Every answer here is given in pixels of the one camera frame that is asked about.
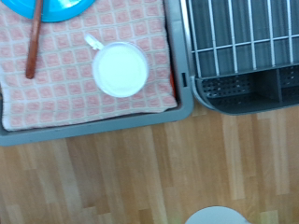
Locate dark grey drain tray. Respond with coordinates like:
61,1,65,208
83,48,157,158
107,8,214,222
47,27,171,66
186,0,299,77

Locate pink checked towel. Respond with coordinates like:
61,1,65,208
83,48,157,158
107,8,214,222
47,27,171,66
0,0,178,132

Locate white mug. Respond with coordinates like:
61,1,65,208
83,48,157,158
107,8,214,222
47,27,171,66
83,33,150,98

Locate blue plate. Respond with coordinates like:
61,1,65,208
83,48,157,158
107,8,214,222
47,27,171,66
0,0,96,23

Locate red-brown wooden spoon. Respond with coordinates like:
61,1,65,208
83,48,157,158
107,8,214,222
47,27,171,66
25,0,45,79

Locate grey plastic crate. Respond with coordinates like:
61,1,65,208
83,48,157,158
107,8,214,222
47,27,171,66
0,0,195,147

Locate metal wire dish rack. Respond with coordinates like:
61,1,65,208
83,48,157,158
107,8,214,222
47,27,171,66
179,0,299,78

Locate dark grey cutlery caddy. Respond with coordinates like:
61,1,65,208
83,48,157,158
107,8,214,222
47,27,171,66
191,65,299,116

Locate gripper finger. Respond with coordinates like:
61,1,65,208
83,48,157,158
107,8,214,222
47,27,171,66
185,205,251,224

